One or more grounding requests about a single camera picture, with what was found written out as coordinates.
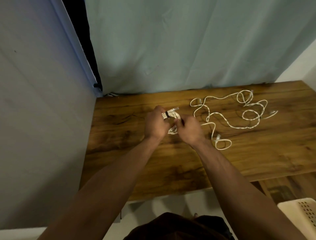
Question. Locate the person's left hand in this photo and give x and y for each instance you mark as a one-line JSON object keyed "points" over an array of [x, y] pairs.
{"points": [[154, 124]]}

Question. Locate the person's right hand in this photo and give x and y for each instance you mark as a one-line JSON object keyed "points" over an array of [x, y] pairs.
{"points": [[191, 132]]}

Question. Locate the person's left fingers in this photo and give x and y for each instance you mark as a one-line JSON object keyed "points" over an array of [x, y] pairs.
{"points": [[159, 110]]}

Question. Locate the person's right fingers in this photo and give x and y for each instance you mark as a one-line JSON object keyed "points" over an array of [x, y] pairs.
{"points": [[180, 122]]}

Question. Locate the person's left forearm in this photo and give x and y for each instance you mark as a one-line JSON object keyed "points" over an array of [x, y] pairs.
{"points": [[108, 188]]}

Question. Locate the person's right forearm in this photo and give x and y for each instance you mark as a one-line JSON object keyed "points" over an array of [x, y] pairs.
{"points": [[237, 190]]}

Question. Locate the light blue curtain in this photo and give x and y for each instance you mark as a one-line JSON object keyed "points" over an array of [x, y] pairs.
{"points": [[197, 44]]}

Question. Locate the person's dark brown shorts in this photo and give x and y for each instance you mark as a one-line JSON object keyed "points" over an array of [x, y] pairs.
{"points": [[177, 228]]}

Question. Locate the blue fabric panel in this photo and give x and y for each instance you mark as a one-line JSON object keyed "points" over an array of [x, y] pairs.
{"points": [[74, 42]]}

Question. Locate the cream plastic basket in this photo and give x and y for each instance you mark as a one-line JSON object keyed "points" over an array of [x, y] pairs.
{"points": [[298, 215]]}

